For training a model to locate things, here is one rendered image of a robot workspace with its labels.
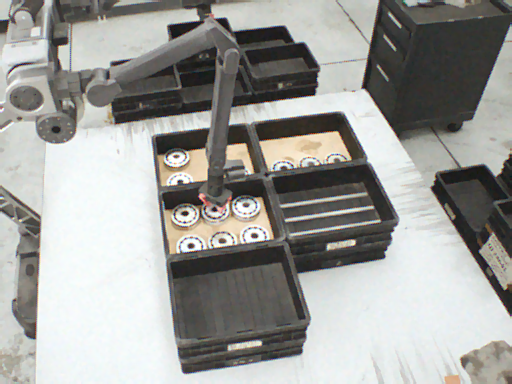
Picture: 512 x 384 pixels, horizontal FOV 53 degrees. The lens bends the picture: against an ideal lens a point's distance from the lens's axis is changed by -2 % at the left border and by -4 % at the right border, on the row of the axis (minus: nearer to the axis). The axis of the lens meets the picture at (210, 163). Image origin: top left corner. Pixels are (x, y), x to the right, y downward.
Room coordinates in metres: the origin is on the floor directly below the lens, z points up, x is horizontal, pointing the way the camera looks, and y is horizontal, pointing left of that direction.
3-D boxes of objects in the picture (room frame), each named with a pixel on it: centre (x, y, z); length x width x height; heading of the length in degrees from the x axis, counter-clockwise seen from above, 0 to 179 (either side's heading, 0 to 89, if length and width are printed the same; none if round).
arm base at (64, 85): (1.20, 0.40, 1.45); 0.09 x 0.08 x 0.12; 9
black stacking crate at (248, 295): (0.84, -0.06, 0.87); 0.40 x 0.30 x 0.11; 97
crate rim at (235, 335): (0.84, -0.06, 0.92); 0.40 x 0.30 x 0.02; 97
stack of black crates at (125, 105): (2.42, 0.36, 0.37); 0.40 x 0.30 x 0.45; 99
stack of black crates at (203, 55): (2.88, 0.02, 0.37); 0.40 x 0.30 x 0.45; 99
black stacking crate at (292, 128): (1.48, -0.38, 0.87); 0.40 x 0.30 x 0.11; 97
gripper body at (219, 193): (1.21, -0.01, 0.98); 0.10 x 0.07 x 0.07; 52
